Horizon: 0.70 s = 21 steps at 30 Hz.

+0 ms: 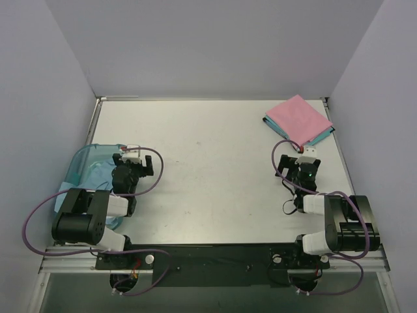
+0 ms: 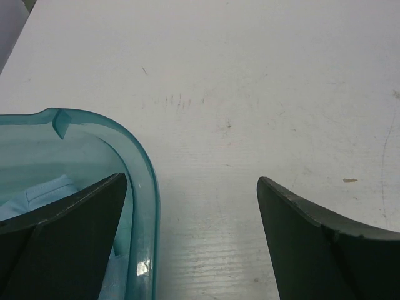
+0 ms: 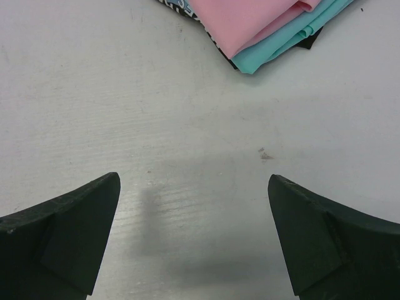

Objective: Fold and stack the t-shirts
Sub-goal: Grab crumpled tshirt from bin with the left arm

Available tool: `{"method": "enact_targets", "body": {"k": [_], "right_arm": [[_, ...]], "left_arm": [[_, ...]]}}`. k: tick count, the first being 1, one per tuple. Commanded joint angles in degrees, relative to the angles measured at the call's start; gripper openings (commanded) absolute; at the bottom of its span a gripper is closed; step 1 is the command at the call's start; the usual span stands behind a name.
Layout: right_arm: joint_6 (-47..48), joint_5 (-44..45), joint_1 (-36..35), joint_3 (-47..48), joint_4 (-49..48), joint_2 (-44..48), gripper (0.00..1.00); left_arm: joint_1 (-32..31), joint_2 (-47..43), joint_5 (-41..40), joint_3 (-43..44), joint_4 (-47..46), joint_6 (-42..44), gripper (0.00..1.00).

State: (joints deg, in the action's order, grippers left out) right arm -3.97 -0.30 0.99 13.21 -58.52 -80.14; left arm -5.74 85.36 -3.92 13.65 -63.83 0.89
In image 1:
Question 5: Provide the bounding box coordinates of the light blue t shirt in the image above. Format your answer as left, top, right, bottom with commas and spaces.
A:
54, 158, 122, 230

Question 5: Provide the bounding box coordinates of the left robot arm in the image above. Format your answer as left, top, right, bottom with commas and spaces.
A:
51, 150, 154, 269

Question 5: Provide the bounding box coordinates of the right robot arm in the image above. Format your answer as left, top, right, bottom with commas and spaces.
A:
276, 155, 381, 267

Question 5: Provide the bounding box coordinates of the teal plastic bin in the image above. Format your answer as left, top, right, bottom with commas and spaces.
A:
53, 143, 126, 231

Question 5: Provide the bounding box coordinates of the folded teal t shirt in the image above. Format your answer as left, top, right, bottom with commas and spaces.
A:
263, 116, 335, 145

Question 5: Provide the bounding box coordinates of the folded pink t shirt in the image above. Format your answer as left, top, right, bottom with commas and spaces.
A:
265, 95, 333, 146

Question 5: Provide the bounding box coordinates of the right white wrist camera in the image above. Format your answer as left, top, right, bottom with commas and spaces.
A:
296, 145, 317, 164

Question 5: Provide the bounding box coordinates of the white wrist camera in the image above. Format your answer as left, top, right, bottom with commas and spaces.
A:
121, 145, 141, 164
296, 145, 317, 164

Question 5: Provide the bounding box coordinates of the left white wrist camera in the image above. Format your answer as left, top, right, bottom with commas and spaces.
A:
121, 145, 141, 164

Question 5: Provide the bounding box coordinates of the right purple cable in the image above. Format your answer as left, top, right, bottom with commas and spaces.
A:
272, 140, 372, 296

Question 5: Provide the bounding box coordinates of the purple cable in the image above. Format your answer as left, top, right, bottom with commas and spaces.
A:
21, 148, 172, 297
272, 140, 372, 296

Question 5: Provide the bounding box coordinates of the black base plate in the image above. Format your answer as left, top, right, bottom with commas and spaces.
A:
95, 243, 330, 288

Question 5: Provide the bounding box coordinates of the aluminium frame rail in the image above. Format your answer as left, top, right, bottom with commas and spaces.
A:
38, 246, 390, 274

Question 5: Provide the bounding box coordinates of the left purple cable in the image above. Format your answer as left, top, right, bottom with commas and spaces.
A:
21, 148, 172, 297

